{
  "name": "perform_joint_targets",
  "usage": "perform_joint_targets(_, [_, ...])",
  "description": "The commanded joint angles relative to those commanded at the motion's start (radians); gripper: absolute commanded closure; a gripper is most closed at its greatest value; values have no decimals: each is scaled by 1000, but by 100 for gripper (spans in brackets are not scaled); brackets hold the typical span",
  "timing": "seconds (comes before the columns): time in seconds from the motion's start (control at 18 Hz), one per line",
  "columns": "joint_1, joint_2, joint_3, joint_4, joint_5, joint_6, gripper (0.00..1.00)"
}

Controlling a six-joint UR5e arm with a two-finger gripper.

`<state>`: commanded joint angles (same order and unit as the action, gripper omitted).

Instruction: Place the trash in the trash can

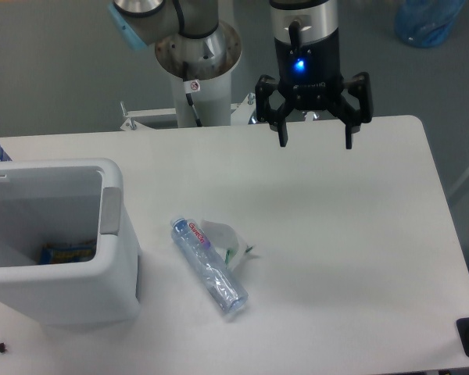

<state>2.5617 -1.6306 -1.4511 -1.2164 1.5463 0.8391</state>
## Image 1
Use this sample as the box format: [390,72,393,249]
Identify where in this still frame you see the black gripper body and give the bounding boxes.
[274,35,342,113]

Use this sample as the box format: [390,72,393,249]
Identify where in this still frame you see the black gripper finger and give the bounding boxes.
[331,72,373,149]
[255,74,295,147]

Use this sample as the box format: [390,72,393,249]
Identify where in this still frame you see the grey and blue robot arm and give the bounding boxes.
[108,1,373,148]

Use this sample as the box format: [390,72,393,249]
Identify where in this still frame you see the blue yellow snack packet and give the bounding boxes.
[38,240,97,265]

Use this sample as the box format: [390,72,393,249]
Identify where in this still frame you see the clear crushed plastic bottle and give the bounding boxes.
[170,216,249,314]

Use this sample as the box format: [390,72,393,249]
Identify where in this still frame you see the white pedestal base frame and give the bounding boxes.
[120,92,266,131]

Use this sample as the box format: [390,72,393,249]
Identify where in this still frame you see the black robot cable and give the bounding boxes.
[181,61,203,128]

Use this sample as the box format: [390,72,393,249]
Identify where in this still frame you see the white plastic wrapper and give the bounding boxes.
[200,220,259,281]

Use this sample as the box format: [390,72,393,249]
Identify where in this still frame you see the white open trash can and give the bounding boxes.
[0,159,141,325]

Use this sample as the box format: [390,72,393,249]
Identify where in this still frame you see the blue plastic bag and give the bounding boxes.
[393,0,467,48]

